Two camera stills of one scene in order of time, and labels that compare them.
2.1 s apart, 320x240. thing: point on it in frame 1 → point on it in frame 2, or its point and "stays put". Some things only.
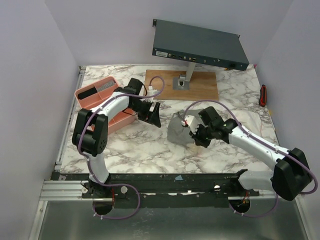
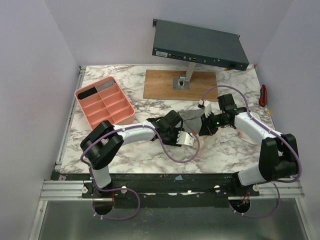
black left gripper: [146, 116] → [173, 143]
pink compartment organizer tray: [89, 102] stays put
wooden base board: [203, 85] stays put
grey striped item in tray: [110, 83] stays put
